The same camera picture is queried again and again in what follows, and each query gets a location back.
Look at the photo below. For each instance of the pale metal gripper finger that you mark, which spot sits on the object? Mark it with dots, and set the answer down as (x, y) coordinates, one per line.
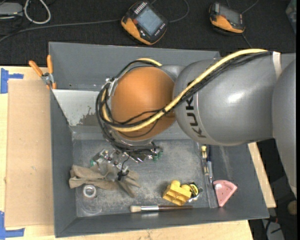
(102, 157)
(113, 170)

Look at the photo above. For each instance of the beige cloth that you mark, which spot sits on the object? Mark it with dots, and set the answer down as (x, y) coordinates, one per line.
(90, 176)

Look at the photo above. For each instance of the grey metal bin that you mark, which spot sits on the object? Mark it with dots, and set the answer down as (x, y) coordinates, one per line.
(165, 174)

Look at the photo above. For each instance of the clear glass cup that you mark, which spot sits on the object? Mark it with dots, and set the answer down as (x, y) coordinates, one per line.
(89, 191)

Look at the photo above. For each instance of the yellow toy block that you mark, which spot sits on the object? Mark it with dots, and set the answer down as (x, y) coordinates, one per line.
(176, 192)

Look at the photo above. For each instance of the black and yellow tape measure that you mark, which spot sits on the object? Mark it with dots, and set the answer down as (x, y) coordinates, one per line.
(194, 189)

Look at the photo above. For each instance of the clear plastic pen yellow cap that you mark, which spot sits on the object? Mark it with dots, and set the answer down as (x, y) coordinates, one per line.
(208, 171)

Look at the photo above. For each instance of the brown cardboard board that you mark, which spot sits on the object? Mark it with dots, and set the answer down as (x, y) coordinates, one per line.
(27, 146)

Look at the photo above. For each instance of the pink wedge sponge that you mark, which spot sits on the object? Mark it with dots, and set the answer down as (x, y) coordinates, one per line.
(223, 191)

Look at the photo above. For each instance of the black cylinder on white bracket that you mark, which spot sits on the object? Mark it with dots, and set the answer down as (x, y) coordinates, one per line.
(120, 176)

